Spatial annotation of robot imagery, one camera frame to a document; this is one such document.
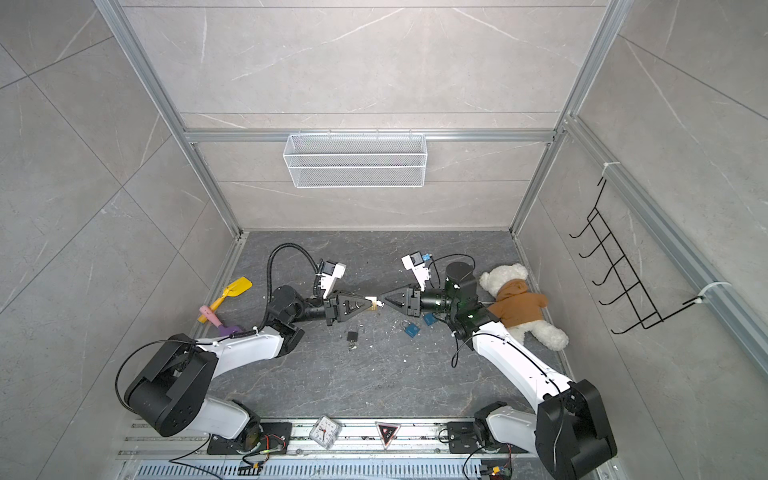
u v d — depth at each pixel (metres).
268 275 0.65
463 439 0.73
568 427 0.40
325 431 0.73
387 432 0.74
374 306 0.69
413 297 0.64
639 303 0.64
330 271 0.67
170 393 0.43
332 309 0.65
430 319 0.94
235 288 1.02
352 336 0.91
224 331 0.90
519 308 0.88
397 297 0.70
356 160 1.01
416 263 0.66
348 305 0.71
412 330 0.92
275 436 0.73
